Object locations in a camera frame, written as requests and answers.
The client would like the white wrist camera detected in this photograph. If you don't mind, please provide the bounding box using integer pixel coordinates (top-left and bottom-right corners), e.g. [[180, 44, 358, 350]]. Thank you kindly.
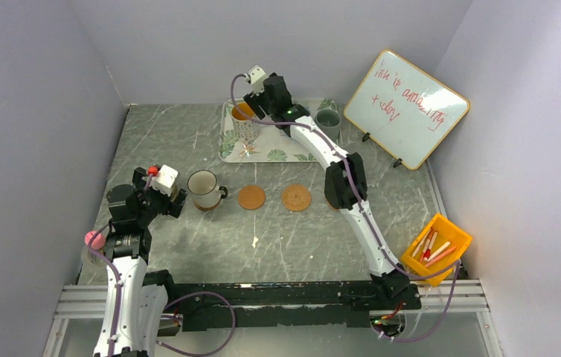
[[245, 65, 269, 95], [147, 165, 179, 196]]

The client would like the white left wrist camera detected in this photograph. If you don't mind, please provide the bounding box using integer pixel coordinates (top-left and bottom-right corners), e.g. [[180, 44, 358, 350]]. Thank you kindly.
[[147, 165, 179, 196]]

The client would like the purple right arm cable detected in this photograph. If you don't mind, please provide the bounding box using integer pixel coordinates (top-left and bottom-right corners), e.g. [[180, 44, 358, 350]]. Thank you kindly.
[[230, 74, 462, 344]]

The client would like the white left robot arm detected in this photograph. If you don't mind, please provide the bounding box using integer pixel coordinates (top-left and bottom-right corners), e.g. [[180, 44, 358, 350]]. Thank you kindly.
[[86, 165, 187, 356]]

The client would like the grey-green mug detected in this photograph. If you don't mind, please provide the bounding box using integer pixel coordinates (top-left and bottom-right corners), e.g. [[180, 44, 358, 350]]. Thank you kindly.
[[314, 109, 342, 141]]

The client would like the white mug black rim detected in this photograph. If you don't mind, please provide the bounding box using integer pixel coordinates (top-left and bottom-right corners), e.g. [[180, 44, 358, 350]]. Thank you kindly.
[[187, 170, 228, 207]]

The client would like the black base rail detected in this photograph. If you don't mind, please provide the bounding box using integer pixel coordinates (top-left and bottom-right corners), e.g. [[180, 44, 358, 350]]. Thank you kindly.
[[162, 280, 422, 332]]

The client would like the orange marker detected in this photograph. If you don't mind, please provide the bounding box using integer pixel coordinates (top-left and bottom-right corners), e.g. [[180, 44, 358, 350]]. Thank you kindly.
[[424, 246, 458, 268]]

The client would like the yellow-framed whiteboard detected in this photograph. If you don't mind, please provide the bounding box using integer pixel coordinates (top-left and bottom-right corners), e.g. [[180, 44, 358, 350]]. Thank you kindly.
[[344, 49, 470, 170]]

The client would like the red-capped white marker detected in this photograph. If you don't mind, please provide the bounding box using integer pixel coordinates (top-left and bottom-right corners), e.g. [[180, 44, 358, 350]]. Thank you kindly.
[[421, 231, 437, 262]]

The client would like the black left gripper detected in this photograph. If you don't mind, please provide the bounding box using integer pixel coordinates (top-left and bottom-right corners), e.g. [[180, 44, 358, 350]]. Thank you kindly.
[[132, 167, 186, 226]]

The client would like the pale marker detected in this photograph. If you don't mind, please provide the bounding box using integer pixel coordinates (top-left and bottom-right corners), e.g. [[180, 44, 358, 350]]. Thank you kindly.
[[411, 229, 432, 257]]

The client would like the yellow plastic bin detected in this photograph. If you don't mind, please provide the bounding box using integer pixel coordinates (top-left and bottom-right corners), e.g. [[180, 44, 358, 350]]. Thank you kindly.
[[401, 213, 472, 286]]

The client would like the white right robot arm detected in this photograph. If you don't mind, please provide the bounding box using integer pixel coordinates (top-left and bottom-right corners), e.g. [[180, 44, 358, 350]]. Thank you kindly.
[[241, 66, 410, 309]]

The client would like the yellow-inside patterned mug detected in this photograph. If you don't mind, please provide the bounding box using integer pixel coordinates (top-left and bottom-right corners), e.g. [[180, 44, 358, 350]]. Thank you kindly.
[[231, 103, 258, 143]]

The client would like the pink-capped bottle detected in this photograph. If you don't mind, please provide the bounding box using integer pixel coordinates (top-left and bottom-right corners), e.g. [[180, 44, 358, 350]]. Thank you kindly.
[[85, 231, 106, 257]]

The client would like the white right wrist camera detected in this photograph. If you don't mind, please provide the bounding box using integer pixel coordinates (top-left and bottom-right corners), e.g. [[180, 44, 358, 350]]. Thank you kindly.
[[245, 65, 269, 95]]

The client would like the beige ceramic mug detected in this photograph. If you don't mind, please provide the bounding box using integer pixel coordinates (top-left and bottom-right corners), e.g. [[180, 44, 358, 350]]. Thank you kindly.
[[170, 182, 179, 201]]

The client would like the leaf-patterned white tray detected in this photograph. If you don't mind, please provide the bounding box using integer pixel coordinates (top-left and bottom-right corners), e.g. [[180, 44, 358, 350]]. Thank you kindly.
[[219, 100, 316, 164]]

